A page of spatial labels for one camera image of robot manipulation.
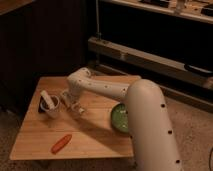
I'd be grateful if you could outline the orange carrot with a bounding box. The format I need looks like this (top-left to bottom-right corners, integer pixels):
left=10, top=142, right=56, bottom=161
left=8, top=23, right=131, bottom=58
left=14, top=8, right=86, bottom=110
left=51, top=134, right=72, bottom=154

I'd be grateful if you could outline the long wooden bench rail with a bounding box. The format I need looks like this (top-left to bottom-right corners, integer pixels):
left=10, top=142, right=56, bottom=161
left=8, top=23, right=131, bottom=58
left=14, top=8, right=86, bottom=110
left=88, top=37, right=213, bottom=90

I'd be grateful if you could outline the thin metal pole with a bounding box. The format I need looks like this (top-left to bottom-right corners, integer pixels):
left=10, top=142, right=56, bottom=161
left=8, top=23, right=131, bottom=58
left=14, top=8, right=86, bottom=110
left=95, top=0, right=101, bottom=40

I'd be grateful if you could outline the wooden table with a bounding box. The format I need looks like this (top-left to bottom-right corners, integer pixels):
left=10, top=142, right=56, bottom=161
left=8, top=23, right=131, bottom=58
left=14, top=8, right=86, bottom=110
left=10, top=77, right=132, bottom=160

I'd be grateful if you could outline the black handle on bench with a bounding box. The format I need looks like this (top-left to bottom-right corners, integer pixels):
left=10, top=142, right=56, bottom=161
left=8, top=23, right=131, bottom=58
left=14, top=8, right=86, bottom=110
left=184, top=64, right=213, bottom=77

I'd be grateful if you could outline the green ceramic bowl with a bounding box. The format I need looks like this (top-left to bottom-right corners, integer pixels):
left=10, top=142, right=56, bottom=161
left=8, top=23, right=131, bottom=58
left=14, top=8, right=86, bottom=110
left=111, top=103, right=129, bottom=133

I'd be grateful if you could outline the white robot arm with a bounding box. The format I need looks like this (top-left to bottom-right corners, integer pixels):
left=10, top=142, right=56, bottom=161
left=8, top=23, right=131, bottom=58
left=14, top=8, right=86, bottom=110
left=64, top=67, right=184, bottom=171

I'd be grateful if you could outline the upper wooden shelf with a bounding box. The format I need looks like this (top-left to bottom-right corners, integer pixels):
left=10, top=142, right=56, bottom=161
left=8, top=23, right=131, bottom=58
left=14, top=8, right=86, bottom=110
left=102, top=0, right=213, bottom=24

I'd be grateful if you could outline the dark wooden cabinet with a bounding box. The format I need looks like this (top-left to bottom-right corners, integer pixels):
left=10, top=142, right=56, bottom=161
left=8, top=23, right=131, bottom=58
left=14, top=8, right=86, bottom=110
left=0, top=0, right=85, bottom=110

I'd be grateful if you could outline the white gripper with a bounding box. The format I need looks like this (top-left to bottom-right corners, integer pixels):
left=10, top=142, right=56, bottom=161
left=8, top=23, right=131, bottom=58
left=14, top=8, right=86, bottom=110
left=60, top=89, right=85, bottom=115

